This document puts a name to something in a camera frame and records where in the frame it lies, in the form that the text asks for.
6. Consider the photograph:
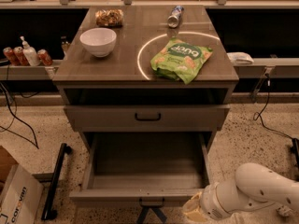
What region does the black cable right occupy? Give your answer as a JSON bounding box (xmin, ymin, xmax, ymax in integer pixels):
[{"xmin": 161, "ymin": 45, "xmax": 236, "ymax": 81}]
[{"xmin": 252, "ymin": 73, "xmax": 294, "ymax": 140}]

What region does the grey drawer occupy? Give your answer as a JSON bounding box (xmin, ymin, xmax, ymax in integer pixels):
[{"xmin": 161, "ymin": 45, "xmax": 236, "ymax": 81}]
[
  {"xmin": 70, "ymin": 132, "xmax": 210, "ymax": 207},
  {"xmin": 64, "ymin": 105, "xmax": 230, "ymax": 132}
]

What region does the white cardboard box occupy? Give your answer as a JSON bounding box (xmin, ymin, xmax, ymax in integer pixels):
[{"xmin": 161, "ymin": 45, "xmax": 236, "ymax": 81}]
[{"xmin": 0, "ymin": 147, "xmax": 43, "ymax": 224}]

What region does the red can middle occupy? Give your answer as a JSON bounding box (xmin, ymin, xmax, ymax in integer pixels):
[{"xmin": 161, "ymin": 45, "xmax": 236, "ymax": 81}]
[{"xmin": 13, "ymin": 47, "xmax": 29, "ymax": 66}]

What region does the black cable left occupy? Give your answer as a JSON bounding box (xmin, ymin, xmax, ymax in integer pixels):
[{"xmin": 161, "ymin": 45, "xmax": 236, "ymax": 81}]
[{"xmin": 0, "ymin": 81, "xmax": 40, "ymax": 150}]

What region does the grey drawer cabinet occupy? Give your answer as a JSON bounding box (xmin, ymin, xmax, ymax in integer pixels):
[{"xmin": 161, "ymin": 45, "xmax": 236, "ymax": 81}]
[{"xmin": 53, "ymin": 5, "xmax": 238, "ymax": 142}]

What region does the black metal bar stand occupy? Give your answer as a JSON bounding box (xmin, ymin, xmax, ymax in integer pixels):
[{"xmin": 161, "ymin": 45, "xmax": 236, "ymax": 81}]
[{"xmin": 41, "ymin": 143, "xmax": 72, "ymax": 220}]

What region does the grey top drawer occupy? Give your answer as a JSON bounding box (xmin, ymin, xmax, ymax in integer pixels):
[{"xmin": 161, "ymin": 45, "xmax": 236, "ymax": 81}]
[{"xmin": 64, "ymin": 105, "xmax": 230, "ymax": 132}]

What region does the small dark glass bottle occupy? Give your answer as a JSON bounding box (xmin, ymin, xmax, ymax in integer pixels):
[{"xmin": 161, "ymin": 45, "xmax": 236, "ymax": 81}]
[{"xmin": 61, "ymin": 36, "xmax": 70, "ymax": 54}]

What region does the red can left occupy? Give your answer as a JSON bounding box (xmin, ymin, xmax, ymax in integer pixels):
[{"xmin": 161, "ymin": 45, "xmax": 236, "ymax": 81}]
[{"xmin": 3, "ymin": 47, "xmax": 20, "ymax": 65}]

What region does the green snack bag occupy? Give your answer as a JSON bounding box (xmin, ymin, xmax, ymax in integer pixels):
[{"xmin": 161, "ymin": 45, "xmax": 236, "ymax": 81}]
[{"xmin": 150, "ymin": 37, "xmax": 213, "ymax": 84}]

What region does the white soap dispenser bottle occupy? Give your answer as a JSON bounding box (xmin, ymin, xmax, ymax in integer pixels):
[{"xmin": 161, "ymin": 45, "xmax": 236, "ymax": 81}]
[{"xmin": 21, "ymin": 36, "xmax": 40, "ymax": 66}]

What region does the black cable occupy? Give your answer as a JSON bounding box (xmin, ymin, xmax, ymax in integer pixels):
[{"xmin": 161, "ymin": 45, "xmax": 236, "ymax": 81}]
[
  {"xmin": 252, "ymin": 73, "xmax": 294, "ymax": 140},
  {"xmin": 0, "ymin": 81, "xmax": 40, "ymax": 150}
]

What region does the white ceramic bowl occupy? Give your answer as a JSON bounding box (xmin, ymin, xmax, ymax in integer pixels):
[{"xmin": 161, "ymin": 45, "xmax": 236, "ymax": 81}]
[{"xmin": 79, "ymin": 28, "xmax": 117, "ymax": 57}]

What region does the clear bag of snacks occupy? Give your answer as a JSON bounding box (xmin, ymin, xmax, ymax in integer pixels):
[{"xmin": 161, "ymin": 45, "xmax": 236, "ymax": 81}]
[{"xmin": 95, "ymin": 9, "xmax": 123, "ymax": 27}]

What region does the crumpled clear plastic wrapper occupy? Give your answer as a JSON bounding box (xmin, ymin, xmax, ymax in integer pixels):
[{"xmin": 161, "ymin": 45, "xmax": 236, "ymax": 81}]
[{"xmin": 277, "ymin": 205, "xmax": 293, "ymax": 217}]

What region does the white folded cloth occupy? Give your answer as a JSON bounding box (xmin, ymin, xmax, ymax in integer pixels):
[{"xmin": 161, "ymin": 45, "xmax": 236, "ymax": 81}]
[{"xmin": 227, "ymin": 52, "xmax": 254, "ymax": 64}]

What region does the blue white can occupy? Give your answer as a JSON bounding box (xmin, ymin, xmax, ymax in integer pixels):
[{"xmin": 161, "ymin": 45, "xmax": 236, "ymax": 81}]
[{"xmin": 167, "ymin": 6, "xmax": 184, "ymax": 28}]

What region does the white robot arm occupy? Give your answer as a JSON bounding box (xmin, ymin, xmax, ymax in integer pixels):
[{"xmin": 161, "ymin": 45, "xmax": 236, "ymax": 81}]
[{"xmin": 183, "ymin": 163, "xmax": 299, "ymax": 222}]

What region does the red can right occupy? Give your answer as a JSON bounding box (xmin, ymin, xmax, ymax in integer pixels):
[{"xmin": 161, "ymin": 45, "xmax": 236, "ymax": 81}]
[{"xmin": 37, "ymin": 49, "xmax": 52, "ymax": 66}]

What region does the red can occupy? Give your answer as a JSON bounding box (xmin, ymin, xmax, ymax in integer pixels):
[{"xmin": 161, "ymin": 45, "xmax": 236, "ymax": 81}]
[
  {"xmin": 13, "ymin": 47, "xmax": 29, "ymax": 66},
  {"xmin": 3, "ymin": 47, "xmax": 20, "ymax": 65},
  {"xmin": 37, "ymin": 49, "xmax": 52, "ymax": 66}
]

